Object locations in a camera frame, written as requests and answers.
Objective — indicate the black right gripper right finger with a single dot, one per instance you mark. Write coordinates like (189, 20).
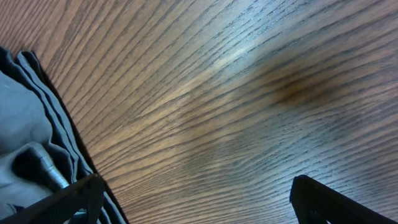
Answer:
(315, 203)

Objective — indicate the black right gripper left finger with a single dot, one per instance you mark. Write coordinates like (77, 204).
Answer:
(80, 202)

